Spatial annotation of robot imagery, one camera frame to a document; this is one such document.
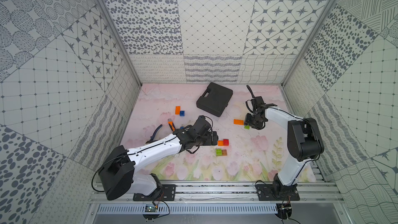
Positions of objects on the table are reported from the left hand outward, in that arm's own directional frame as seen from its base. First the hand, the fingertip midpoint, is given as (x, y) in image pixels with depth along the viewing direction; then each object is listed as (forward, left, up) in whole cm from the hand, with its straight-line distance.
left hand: (216, 141), depth 78 cm
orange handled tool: (+16, +28, -11) cm, 34 cm away
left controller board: (-28, +31, -14) cm, 44 cm away
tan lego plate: (-1, -5, -12) cm, 14 cm away
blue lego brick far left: (+25, +23, -11) cm, 36 cm away
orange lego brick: (+27, +26, -11) cm, 39 cm away
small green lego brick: (-2, -2, -11) cm, 11 cm away
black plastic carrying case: (+35, 0, -8) cm, 36 cm away
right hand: (+15, -21, -10) cm, 28 cm away
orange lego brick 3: (+19, -15, -12) cm, 27 cm away
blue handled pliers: (+6, +38, -10) cm, 40 cm away
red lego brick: (+4, -6, -10) cm, 12 cm away
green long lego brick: (+14, -20, -10) cm, 27 cm away
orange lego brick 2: (+5, -3, -13) cm, 14 cm away
